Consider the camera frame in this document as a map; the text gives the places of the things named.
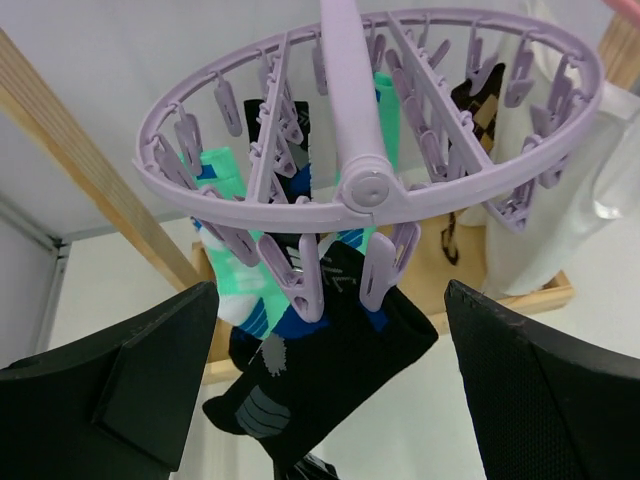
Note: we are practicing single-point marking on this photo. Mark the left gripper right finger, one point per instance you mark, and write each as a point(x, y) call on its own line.
point(544, 404)

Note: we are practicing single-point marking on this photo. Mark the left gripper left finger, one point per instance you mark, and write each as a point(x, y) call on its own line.
point(116, 404)

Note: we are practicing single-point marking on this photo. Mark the black blue grey sock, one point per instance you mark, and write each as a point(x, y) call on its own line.
point(306, 378)

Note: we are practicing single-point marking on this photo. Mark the purple round clip hanger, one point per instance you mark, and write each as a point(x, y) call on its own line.
point(263, 227)

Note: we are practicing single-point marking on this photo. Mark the white cloth on hanger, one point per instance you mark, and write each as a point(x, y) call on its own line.
point(599, 185)

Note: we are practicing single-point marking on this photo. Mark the green sock front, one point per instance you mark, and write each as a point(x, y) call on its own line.
point(249, 296)

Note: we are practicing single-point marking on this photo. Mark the green sock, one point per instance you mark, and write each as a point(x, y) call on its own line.
point(389, 116)
point(249, 296)

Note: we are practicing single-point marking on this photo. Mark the green sock rear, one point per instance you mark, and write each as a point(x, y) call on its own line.
point(389, 116)

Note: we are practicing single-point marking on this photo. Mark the brown argyle hanging sock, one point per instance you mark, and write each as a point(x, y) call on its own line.
point(484, 108)

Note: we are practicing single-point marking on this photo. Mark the wooden clothes rack frame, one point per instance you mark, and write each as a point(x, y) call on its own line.
point(33, 106)

